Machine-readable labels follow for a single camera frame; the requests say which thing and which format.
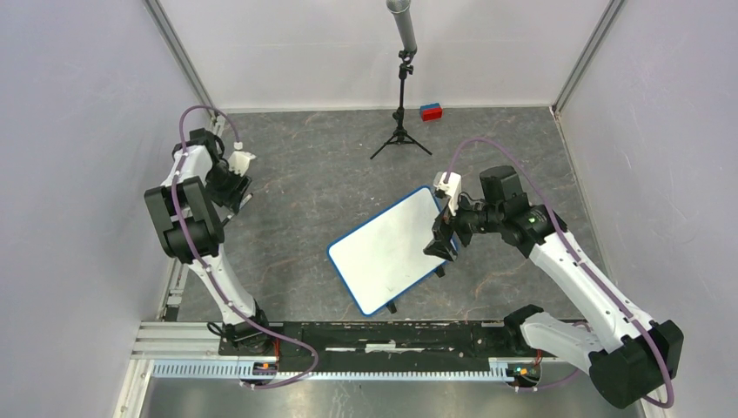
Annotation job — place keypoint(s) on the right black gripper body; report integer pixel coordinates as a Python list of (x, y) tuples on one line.
[(465, 224)]

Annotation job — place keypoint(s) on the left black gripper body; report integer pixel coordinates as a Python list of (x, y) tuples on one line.
[(222, 184)]

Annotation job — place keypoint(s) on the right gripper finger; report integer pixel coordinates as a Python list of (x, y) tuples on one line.
[(443, 249), (443, 227)]

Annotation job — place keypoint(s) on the blue-framed whiteboard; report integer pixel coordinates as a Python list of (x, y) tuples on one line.
[(384, 257)]

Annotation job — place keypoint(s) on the silver microphone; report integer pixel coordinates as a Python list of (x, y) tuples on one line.
[(400, 10)]

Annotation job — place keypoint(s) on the black whiteboard marker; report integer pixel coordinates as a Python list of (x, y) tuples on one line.
[(229, 216)]

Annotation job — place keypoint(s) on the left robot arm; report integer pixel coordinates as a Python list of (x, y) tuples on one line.
[(184, 212)]

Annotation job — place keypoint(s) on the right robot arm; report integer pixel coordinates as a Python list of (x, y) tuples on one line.
[(626, 353)]

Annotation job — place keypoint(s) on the red and blue eraser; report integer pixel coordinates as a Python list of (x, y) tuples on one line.
[(430, 112)]

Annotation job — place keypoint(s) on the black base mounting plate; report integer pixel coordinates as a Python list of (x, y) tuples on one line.
[(383, 346)]

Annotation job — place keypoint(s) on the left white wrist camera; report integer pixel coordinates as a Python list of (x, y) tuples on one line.
[(240, 159)]

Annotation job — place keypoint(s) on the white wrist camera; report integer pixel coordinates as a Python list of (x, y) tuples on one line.
[(240, 159), (447, 185)]

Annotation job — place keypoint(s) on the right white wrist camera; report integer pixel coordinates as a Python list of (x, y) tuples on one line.
[(447, 185)]

